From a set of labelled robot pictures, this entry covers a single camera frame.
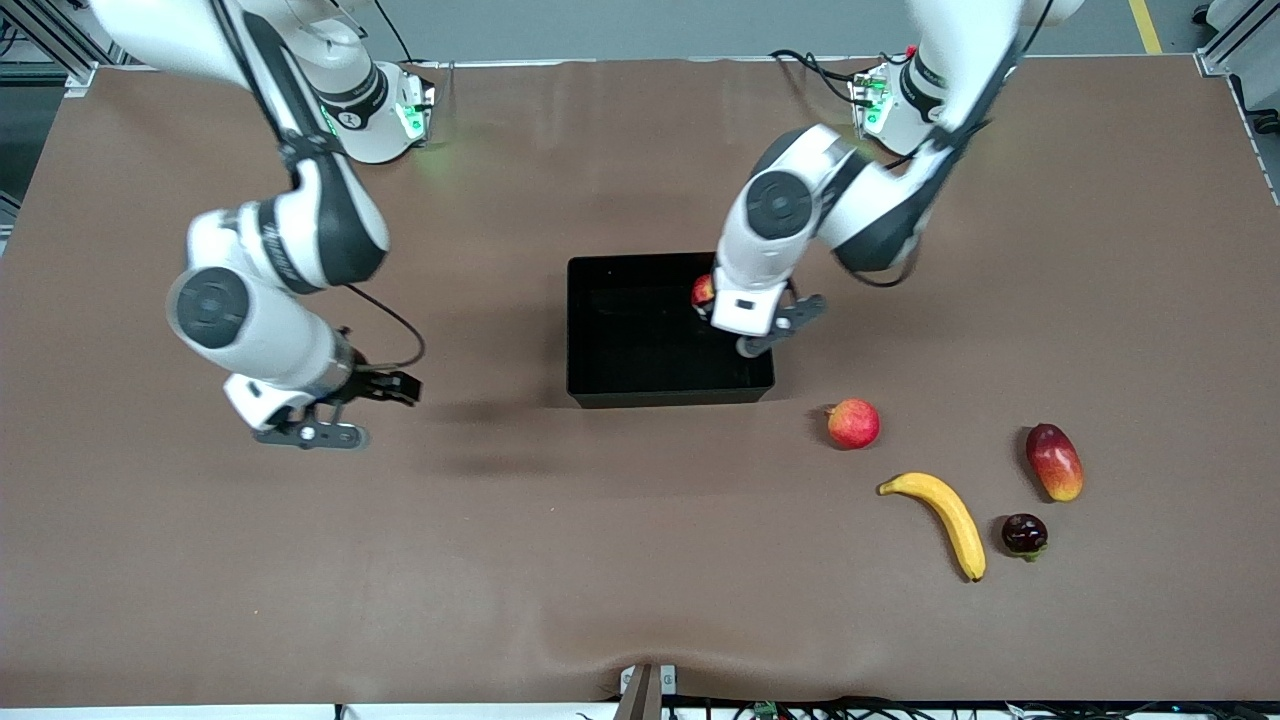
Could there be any red yellow mango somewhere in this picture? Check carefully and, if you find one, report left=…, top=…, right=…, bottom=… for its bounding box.
left=1025, top=422, right=1085, bottom=503

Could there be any aluminium profile frame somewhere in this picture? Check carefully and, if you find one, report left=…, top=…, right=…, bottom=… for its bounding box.
left=1197, top=0, right=1280, bottom=79
left=0, top=0, right=131, bottom=96

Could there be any dark left camera bracket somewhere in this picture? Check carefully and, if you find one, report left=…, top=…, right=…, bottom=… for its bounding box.
left=737, top=293, right=829, bottom=359

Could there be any gray metal table clamp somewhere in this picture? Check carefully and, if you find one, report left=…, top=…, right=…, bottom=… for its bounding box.
left=615, top=663, right=678, bottom=720

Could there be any yellow banana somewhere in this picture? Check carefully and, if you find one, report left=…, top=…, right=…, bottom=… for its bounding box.
left=877, top=471, right=988, bottom=584

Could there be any brown table cover sheet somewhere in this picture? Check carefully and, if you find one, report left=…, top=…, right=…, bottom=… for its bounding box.
left=0, top=55, right=1280, bottom=706

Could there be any red apple left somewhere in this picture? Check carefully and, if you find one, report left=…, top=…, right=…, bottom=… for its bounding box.
left=825, top=397, right=882, bottom=451

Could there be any dark camera bracket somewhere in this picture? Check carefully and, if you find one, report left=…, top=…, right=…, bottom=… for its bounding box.
left=253, top=420, right=369, bottom=452
left=737, top=293, right=829, bottom=359

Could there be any black base cable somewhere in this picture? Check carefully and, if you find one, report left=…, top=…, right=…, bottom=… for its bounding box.
left=375, top=0, right=456, bottom=96
left=768, top=48, right=906, bottom=106

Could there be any black left base cable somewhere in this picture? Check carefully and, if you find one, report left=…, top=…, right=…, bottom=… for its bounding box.
left=768, top=48, right=906, bottom=106

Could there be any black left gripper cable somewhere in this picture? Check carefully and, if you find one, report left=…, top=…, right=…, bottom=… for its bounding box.
left=790, top=0, right=1056, bottom=301

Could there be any dark right camera bracket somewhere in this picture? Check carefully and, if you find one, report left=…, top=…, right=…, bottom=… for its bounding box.
left=253, top=420, right=369, bottom=452

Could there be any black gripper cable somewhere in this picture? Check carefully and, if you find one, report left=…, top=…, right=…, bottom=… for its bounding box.
left=205, top=0, right=429, bottom=371
left=790, top=0, right=1056, bottom=301

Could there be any dark purple mangosteen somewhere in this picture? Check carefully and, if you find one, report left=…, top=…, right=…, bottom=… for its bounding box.
left=1001, top=512, right=1050, bottom=563

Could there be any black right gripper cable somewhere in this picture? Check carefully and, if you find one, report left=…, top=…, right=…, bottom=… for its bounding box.
left=205, top=0, right=429, bottom=371

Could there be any black plastic box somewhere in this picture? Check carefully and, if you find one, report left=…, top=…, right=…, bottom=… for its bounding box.
left=566, top=251, right=777, bottom=409

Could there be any black right base cable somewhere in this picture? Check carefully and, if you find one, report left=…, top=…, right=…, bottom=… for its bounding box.
left=375, top=0, right=456, bottom=96

